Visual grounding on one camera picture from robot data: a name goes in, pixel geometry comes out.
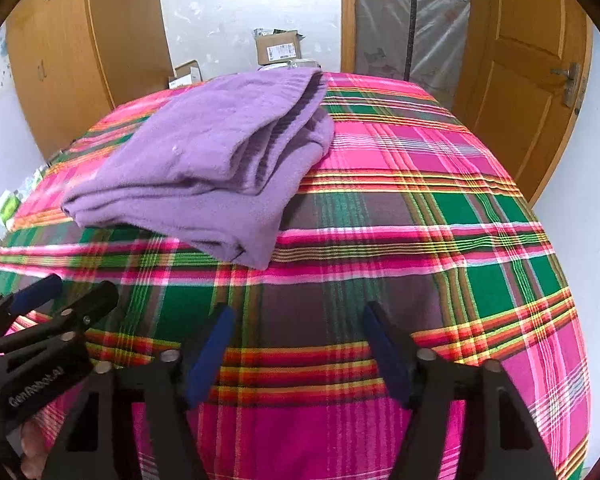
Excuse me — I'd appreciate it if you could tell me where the green tissue pack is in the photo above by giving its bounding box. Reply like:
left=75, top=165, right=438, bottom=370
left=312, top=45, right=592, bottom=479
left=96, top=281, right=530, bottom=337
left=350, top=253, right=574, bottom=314
left=0, top=190, right=21, bottom=226

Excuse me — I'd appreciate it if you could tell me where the cardboard box with label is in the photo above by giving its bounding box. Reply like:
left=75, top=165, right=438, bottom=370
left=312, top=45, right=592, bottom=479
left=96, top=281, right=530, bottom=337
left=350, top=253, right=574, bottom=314
left=253, top=29, right=302, bottom=66

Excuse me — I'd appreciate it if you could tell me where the white open box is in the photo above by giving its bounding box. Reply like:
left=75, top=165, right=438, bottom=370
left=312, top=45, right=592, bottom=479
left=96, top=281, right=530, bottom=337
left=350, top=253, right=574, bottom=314
left=168, top=60, right=204, bottom=89

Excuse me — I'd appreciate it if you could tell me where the purple fleece garment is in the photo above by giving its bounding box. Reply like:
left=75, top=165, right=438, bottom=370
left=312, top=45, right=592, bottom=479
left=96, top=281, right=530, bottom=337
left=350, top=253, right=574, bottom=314
left=61, top=67, right=335, bottom=270

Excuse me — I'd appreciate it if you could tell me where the wooden wardrobe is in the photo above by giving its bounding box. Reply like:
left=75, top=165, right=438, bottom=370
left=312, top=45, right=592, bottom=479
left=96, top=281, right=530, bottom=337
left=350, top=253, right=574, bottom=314
left=6, top=0, right=173, bottom=158

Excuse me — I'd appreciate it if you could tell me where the person's left hand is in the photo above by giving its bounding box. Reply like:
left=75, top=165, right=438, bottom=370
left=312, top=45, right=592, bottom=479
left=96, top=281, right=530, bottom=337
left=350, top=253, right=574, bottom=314
left=20, top=420, right=48, bottom=479

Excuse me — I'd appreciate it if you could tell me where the pink plaid bed sheet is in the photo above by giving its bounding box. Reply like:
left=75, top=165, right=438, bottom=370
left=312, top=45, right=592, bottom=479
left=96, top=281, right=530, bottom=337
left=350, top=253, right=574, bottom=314
left=0, top=73, right=591, bottom=479

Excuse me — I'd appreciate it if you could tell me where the grey door curtain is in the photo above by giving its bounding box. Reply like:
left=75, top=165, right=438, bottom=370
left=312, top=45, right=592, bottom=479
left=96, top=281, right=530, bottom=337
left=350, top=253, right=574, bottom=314
left=355, top=0, right=470, bottom=108

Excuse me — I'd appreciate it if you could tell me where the wooden door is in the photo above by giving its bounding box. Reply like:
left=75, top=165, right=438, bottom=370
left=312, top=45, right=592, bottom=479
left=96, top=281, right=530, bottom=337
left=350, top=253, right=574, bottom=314
left=453, top=0, right=593, bottom=203

